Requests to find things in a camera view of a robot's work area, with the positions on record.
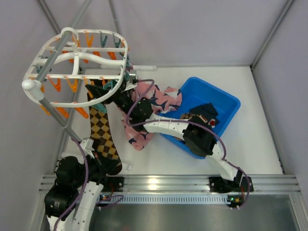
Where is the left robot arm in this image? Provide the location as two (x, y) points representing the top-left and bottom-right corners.
(44, 156), (106, 231)

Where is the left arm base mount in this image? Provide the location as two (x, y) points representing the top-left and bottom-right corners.
(105, 177), (124, 193)

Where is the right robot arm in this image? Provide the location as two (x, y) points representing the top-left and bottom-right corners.
(93, 83), (244, 192)

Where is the white rack stand post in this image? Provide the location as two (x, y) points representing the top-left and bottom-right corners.
(22, 79), (81, 142)

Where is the pink patterned cloth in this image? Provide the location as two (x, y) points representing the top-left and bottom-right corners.
(121, 82), (182, 151)

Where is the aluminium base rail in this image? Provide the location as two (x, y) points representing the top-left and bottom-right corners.
(38, 174), (301, 194)

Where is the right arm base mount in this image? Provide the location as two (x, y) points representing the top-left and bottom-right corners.
(209, 177), (254, 193)

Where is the navy blue sock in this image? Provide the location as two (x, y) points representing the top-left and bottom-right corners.
(189, 103), (220, 128)

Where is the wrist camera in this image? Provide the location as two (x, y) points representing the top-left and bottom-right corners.
(80, 138), (95, 158)
(124, 70), (138, 91)

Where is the grey metal hanging rod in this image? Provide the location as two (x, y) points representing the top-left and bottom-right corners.
(36, 0), (92, 82)

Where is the blue plastic bin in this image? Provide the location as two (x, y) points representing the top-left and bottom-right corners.
(160, 77), (241, 160)

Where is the brown argyle sock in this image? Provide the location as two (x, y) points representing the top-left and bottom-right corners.
(180, 113), (200, 121)
(89, 98), (123, 176)

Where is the white slotted cable duct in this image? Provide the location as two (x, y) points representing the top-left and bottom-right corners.
(97, 194), (231, 205)

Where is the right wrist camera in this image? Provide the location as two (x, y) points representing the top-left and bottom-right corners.
(124, 70), (138, 91)

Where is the white round clip hanger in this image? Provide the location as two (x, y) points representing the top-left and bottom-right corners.
(23, 27), (129, 108)

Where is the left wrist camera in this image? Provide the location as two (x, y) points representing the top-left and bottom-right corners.
(80, 138), (95, 158)

